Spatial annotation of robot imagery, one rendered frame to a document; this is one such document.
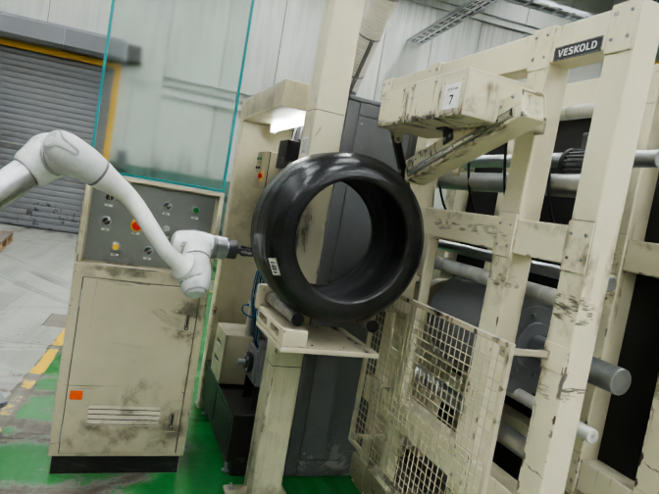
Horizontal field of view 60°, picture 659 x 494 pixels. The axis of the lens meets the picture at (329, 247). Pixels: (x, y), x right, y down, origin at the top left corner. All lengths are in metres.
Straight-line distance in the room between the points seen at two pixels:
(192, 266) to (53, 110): 9.36
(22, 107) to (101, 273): 9.03
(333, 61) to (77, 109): 9.16
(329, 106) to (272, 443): 1.38
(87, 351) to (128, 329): 0.18
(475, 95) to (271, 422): 1.48
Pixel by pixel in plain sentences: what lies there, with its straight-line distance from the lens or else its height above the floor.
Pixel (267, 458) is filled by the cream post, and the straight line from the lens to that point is 2.51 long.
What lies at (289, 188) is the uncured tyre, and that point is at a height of 1.33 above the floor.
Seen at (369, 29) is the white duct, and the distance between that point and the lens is 2.82.
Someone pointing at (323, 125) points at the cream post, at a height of 1.60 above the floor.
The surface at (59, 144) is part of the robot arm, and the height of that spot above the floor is 1.34.
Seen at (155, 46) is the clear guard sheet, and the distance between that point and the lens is 2.55.
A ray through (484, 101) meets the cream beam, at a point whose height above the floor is 1.69.
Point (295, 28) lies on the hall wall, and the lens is 11.61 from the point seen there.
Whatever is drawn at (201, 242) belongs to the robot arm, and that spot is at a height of 1.08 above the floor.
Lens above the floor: 1.30
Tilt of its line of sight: 4 degrees down
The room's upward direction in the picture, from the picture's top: 10 degrees clockwise
